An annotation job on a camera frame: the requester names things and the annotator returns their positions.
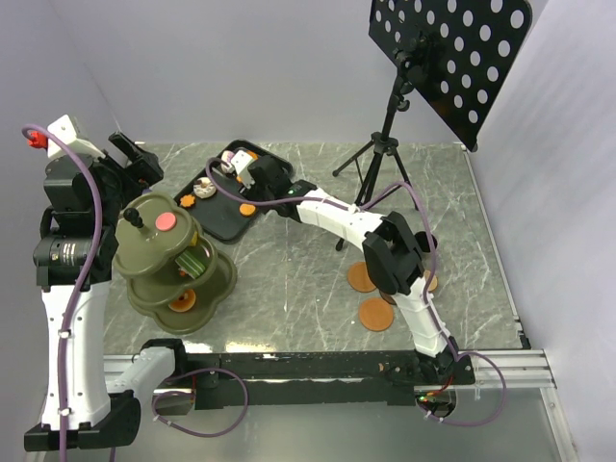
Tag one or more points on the small copper cup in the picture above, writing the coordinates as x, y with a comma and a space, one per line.
431, 281

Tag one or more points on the dark brown mug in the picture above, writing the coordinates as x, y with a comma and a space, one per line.
427, 242

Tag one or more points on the pink round cookie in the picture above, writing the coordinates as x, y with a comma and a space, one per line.
166, 221

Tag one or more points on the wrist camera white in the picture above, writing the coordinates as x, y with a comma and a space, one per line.
67, 129
241, 162

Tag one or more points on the orange coaster left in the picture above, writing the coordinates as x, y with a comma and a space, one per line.
359, 279

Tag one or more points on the orange coaster front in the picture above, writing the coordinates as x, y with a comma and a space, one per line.
376, 314

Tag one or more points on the orange donut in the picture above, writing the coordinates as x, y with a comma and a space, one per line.
252, 155
184, 303

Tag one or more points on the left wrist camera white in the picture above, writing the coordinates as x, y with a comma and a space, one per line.
67, 129

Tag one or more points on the orange donut back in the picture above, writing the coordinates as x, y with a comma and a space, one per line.
252, 155

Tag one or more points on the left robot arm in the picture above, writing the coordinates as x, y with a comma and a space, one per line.
87, 189

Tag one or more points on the orange donut front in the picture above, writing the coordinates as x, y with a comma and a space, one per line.
184, 303

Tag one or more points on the orange flower cookie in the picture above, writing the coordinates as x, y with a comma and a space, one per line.
187, 201

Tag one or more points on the green three-tier serving stand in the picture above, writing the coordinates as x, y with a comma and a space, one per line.
145, 259

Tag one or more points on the chocolate sprinkle donut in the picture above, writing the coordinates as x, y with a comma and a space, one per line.
203, 188

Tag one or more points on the orange coaster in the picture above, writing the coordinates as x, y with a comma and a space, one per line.
376, 314
359, 279

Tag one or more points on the dark brown coaster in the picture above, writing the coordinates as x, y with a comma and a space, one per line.
388, 298

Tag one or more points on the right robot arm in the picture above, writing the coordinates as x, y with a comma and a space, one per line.
393, 255

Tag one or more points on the black base frame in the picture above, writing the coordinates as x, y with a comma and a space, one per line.
293, 378

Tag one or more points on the black serving tray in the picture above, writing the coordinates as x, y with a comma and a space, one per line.
220, 216

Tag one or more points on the purple frosted donut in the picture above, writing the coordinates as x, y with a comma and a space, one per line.
226, 160

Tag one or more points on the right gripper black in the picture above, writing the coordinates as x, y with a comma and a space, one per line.
249, 192

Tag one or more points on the black music stand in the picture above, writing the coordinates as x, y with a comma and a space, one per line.
455, 54

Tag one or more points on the orange round cookie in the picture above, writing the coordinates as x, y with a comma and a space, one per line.
247, 210

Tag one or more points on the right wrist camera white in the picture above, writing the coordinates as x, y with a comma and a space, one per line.
241, 162

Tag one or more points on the green layered cake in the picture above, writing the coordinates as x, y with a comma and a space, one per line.
190, 263

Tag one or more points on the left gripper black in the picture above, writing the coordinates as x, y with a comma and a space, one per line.
143, 170

